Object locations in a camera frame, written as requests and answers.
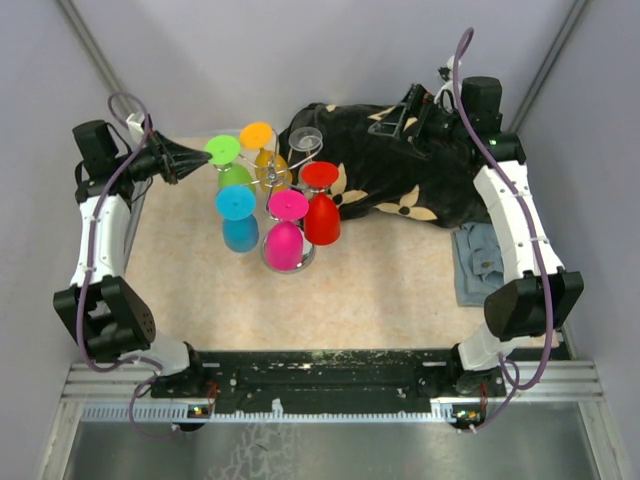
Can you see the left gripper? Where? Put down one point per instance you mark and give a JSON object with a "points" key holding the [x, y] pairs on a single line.
{"points": [[175, 160]]}

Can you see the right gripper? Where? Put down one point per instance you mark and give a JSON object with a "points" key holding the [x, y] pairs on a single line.
{"points": [[418, 102]]}

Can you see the green wine glass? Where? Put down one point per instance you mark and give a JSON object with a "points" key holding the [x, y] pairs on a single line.
{"points": [[224, 151]]}

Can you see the blue wine glass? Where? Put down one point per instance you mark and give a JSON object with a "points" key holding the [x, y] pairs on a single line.
{"points": [[236, 205]]}

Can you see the orange wine glass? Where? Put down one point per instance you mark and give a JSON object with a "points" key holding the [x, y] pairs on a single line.
{"points": [[271, 170]]}

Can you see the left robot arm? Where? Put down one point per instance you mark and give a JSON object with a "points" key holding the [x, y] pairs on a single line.
{"points": [[107, 319]]}

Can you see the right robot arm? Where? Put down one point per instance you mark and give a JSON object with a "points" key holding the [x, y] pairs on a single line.
{"points": [[538, 293]]}

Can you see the chrome wine glass rack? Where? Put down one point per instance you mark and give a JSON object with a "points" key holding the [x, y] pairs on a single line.
{"points": [[309, 249]]}

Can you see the clear wine glass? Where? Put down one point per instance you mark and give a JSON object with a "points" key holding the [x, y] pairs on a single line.
{"points": [[306, 140]]}

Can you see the pink wine glass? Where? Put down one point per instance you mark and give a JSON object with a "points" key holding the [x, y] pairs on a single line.
{"points": [[284, 242]]}

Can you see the red wine glass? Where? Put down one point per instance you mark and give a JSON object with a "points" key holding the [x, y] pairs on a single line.
{"points": [[322, 221]]}

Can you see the black floral pillow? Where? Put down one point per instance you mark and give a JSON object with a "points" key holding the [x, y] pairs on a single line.
{"points": [[377, 173]]}

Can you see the folded denim cloth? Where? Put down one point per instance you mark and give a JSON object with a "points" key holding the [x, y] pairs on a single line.
{"points": [[478, 264]]}

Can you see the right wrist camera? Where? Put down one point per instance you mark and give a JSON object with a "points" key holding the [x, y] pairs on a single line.
{"points": [[446, 74]]}

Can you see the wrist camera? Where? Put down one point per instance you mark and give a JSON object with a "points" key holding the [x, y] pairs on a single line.
{"points": [[138, 127], [446, 74]]}

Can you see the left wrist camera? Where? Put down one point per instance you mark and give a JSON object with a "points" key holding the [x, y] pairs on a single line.
{"points": [[138, 127]]}

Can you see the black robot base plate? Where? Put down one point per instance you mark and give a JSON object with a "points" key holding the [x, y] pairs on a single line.
{"points": [[328, 381]]}

